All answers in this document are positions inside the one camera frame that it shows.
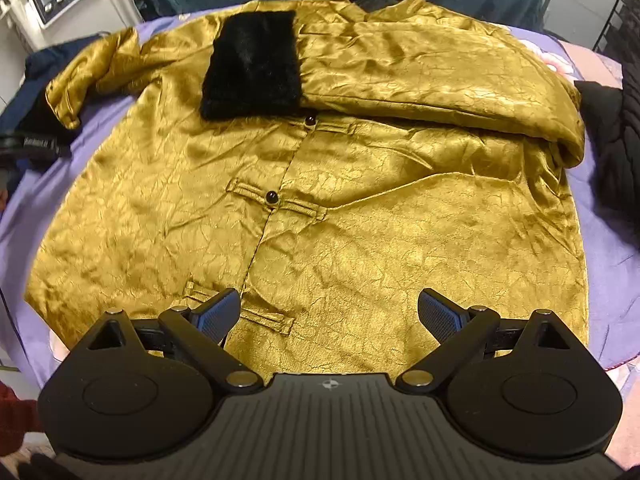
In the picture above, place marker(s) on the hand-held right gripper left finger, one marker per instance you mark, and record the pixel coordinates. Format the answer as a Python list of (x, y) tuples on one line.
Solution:
[(220, 317)]

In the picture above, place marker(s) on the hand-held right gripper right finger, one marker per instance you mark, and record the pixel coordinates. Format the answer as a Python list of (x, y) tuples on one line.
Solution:
[(440, 317)]

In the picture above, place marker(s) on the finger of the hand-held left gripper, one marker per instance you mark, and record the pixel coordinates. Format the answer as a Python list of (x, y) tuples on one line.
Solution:
[(61, 150)]

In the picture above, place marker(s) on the gold satin jacket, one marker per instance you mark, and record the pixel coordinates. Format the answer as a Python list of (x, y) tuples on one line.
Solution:
[(350, 185)]

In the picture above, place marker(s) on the navy blue cloth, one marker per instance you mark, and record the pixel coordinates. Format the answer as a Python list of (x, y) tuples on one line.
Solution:
[(30, 90)]

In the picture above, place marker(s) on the white appliance with control panel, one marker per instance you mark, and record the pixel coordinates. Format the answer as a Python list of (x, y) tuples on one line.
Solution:
[(55, 5)]

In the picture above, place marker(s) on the floral purple bed sheet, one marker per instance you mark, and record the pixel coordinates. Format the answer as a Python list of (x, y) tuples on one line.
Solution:
[(595, 270)]

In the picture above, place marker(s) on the red knit clothing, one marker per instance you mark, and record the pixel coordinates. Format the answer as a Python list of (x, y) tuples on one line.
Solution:
[(15, 410)]

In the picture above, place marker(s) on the black quilted garment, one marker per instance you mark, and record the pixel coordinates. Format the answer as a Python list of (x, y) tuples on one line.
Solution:
[(612, 145)]

